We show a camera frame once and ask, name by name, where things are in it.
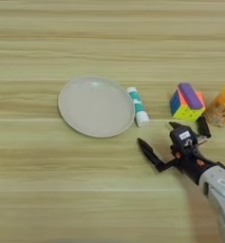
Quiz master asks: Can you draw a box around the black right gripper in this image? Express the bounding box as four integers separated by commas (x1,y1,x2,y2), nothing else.
136,121,225,186

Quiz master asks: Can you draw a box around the teal and white glue stick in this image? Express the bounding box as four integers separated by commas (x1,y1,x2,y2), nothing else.
126,86,151,128

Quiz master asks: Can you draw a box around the round beige plate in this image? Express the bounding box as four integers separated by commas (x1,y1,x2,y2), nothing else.
57,76,136,139

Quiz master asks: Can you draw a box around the small black cylinder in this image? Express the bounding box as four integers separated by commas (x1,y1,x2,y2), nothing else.
195,116,213,140

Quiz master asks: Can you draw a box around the multicoloured puzzle cube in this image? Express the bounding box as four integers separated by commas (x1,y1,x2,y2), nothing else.
168,85,206,122

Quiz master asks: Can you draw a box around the purple rectangular block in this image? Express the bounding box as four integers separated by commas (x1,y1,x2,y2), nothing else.
178,83,204,111

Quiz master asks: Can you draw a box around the orange juice bottle white cap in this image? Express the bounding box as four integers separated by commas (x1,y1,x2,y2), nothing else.
202,79,225,128

